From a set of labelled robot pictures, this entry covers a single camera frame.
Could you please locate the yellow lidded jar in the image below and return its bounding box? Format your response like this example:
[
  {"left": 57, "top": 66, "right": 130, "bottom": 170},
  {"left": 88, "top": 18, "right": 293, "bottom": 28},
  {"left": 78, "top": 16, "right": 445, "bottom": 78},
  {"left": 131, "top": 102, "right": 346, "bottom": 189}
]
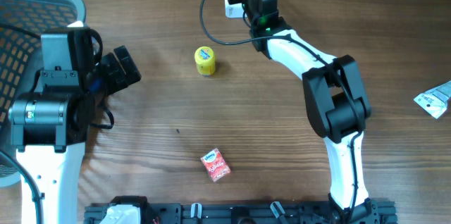
[{"left": 194, "top": 46, "right": 216, "bottom": 76}]

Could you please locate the red tissue pack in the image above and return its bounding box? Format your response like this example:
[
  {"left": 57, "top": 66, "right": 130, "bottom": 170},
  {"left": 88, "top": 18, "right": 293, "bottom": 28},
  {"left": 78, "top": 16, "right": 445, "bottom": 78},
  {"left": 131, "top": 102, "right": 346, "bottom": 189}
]
[{"left": 200, "top": 148, "right": 231, "bottom": 182}]

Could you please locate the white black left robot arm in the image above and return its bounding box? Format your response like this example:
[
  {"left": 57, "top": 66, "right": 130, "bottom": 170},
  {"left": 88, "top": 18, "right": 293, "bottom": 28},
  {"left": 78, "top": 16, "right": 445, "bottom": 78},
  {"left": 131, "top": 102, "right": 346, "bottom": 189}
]
[{"left": 1, "top": 26, "right": 141, "bottom": 223}]

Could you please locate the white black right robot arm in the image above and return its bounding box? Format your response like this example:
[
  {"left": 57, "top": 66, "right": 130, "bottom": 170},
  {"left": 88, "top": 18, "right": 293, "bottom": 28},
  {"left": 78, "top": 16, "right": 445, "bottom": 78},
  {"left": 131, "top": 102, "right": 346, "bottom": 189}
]
[{"left": 225, "top": 0, "right": 371, "bottom": 223}]

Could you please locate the white barcode scanner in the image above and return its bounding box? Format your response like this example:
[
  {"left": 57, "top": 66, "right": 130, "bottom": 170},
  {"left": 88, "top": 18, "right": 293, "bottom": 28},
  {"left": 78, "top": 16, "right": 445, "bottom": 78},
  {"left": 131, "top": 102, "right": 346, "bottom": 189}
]
[{"left": 224, "top": 0, "right": 245, "bottom": 18}]

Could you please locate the grey plastic shopping basket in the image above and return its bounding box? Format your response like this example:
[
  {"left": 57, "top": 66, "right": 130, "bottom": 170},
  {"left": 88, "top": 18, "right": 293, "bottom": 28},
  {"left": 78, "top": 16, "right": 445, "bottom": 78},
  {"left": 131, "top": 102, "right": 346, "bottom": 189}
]
[{"left": 0, "top": 0, "right": 87, "bottom": 188}]

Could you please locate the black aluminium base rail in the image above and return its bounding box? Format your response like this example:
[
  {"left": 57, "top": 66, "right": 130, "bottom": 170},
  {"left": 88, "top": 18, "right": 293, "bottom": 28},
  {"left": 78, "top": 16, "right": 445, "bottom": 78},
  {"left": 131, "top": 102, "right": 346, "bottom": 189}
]
[{"left": 84, "top": 196, "right": 398, "bottom": 224}]

